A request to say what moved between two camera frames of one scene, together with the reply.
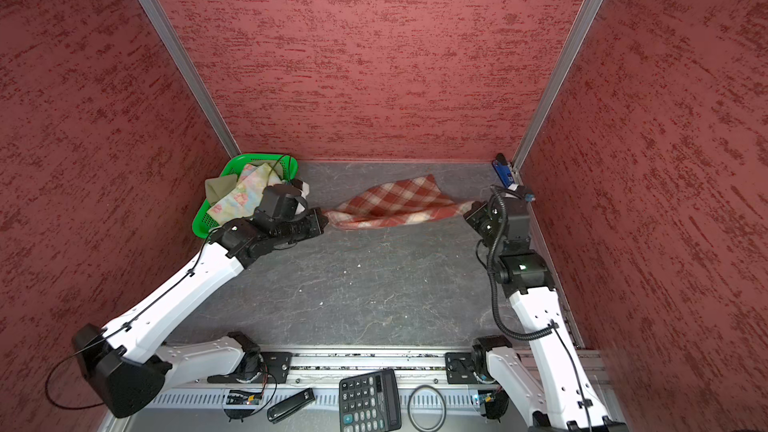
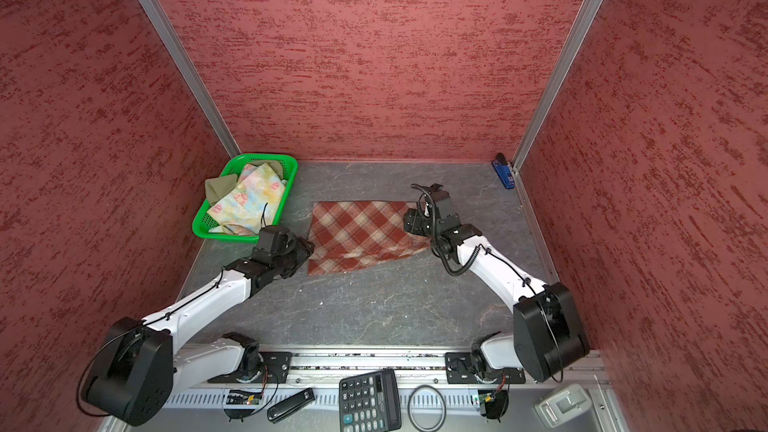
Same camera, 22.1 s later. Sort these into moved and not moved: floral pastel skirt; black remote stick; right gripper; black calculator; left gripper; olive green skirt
Moved: left gripper; right gripper
Not moved: black calculator; black remote stick; floral pastel skirt; olive green skirt
